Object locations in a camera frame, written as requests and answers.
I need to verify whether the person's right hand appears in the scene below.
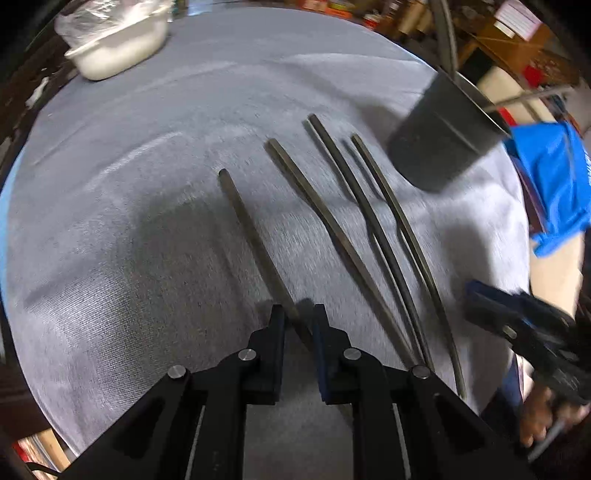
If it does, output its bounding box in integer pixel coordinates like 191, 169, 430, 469
519, 385, 571, 450

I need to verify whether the single dark metal chopstick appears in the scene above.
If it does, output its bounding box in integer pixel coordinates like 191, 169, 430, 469
350, 133, 467, 400
482, 85, 575, 114
431, 0, 460, 81
302, 114, 437, 372
218, 168, 319, 354
265, 138, 419, 367

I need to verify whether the blue cloth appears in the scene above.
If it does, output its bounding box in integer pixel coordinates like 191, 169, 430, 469
503, 121, 591, 257

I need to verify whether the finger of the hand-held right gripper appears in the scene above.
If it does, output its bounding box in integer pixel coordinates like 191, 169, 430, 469
463, 280, 520, 342
512, 291, 578, 335

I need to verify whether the grey table cloth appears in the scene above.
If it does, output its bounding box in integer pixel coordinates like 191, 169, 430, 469
0, 7, 532, 457

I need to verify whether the white plastic basin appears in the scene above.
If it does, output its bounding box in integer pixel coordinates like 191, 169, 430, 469
65, 9, 171, 82

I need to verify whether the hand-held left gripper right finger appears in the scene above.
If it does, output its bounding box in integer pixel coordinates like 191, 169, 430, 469
312, 304, 539, 480

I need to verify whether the grey metal utensil cup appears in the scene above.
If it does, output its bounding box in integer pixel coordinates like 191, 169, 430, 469
385, 71, 513, 193

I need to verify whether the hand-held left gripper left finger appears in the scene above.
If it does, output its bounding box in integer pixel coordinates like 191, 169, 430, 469
58, 304, 287, 480

